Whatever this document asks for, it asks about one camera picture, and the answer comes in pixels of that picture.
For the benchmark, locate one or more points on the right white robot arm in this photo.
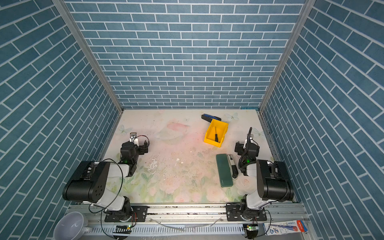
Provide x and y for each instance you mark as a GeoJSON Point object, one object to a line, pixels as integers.
{"type": "Point", "coordinates": [273, 185]}

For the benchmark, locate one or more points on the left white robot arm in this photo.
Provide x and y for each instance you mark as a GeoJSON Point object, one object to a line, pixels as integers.
{"type": "Point", "coordinates": [89, 184]}

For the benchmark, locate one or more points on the yellow plastic bin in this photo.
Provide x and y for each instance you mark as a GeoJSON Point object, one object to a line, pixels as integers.
{"type": "Point", "coordinates": [222, 129]}

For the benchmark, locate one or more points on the black blue utility knife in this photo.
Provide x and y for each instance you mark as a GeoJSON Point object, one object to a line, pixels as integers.
{"type": "Point", "coordinates": [209, 118]}

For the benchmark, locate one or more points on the green rectangular case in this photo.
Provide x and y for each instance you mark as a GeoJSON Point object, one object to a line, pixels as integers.
{"type": "Point", "coordinates": [224, 171]}

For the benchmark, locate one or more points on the white red toothpaste box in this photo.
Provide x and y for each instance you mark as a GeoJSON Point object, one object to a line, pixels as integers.
{"type": "Point", "coordinates": [283, 228]}

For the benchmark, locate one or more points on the white plastic bowl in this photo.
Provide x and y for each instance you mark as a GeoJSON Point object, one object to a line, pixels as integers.
{"type": "Point", "coordinates": [71, 227]}

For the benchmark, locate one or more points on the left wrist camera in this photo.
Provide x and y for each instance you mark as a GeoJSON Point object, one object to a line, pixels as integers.
{"type": "Point", "coordinates": [134, 138]}

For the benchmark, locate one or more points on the aluminium mounting rail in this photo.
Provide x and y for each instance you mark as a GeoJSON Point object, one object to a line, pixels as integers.
{"type": "Point", "coordinates": [195, 214]}

